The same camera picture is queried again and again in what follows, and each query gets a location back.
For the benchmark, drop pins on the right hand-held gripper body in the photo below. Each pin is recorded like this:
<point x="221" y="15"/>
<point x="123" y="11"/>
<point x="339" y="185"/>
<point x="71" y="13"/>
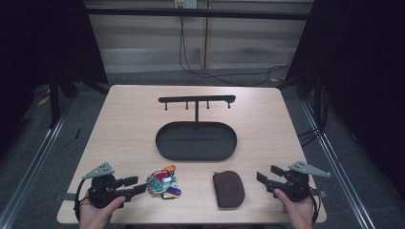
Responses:
<point x="296" y="186"/>

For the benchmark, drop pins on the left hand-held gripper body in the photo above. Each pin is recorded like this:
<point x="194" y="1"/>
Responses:
<point x="102" y="191"/>

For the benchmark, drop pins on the brown zip pouch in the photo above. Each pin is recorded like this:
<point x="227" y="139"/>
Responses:
<point x="228" y="189"/>

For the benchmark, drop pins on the black key holder with tray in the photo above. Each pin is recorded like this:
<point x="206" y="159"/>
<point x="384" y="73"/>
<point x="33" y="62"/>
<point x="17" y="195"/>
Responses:
<point x="196" y="141"/>

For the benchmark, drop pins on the person's left hand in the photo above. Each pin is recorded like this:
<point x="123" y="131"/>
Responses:
<point x="98" y="214"/>

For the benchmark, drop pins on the person's right hand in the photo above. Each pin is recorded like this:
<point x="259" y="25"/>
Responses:
<point x="297" y="213"/>

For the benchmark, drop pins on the grey tape strip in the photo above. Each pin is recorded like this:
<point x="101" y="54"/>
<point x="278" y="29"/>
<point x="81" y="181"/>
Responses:
<point x="69" y="196"/>
<point x="320" y="193"/>

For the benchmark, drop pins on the yellow tape piece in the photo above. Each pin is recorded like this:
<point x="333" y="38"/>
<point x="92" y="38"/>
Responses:
<point x="42" y="101"/>

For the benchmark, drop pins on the dark curtain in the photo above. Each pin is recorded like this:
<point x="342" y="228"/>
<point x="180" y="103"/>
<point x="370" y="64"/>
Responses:
<point x="366" y="63"/>
<point x="38" y="47"/>

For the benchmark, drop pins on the metal floor rail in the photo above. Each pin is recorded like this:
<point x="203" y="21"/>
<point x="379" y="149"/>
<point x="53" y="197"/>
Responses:
<point x="35" y="159"/>
<point x="337" y="165"/>

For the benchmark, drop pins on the black frame leg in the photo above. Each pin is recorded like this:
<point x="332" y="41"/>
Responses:
<point x="316" y="95"/>
<point x="54" y="101"/>

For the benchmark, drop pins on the black horizontal frame bar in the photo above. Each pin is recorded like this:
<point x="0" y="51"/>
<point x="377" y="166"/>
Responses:
<point x="197" y="13"/>

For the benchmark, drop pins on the white wall socket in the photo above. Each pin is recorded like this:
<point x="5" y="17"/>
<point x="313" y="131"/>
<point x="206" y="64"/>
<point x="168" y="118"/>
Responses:
<point x="185" y="3"/>

